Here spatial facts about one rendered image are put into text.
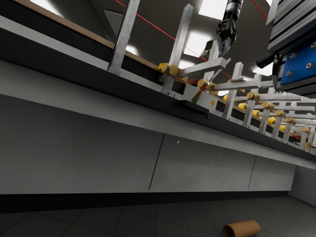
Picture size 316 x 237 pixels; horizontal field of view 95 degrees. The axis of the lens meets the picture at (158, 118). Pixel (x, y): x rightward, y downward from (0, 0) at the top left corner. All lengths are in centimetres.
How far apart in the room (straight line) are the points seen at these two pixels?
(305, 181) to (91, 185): 310
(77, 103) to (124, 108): 18
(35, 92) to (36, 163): 37
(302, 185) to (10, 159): 344
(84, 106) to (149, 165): 58
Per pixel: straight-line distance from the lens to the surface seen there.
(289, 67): 47
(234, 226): 119
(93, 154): 86
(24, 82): 63
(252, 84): 78
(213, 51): 97
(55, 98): 62
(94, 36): 87
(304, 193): 338
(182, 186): 124
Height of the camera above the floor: 56
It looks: 2 degrees up
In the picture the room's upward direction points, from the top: 15 degrees clockwise
